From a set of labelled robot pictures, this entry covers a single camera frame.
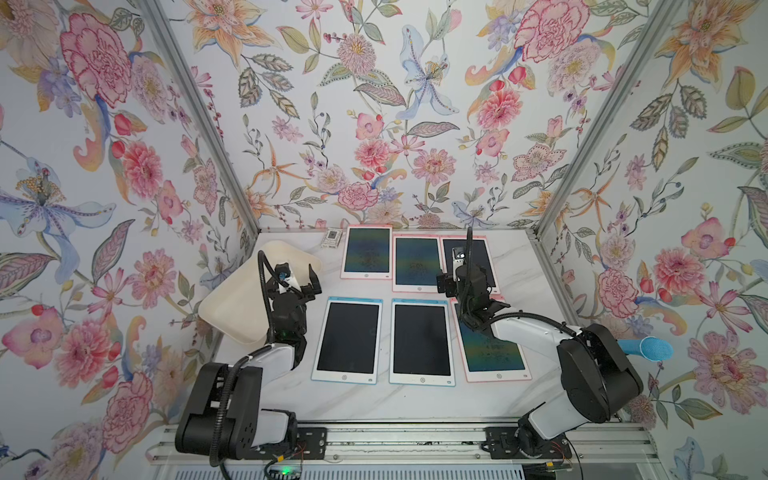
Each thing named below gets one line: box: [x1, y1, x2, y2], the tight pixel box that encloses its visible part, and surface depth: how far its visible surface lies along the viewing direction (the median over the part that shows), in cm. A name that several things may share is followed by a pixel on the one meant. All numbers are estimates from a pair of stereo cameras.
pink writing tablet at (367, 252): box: [340, 224, 393, 280], surface depth 116 cm
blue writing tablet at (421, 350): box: [389, 298, 456, 386], surface depth 95 cm
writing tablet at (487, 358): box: [450, 298, 532, 383], surface depth 89 cm
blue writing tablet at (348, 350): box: [311, 296, 383, 385], surface depth 95 cm
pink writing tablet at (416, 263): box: [392, 234, 445, 293], surface depth 113 cm
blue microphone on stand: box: [617, 336, 674, 361], surface depth 61 cm
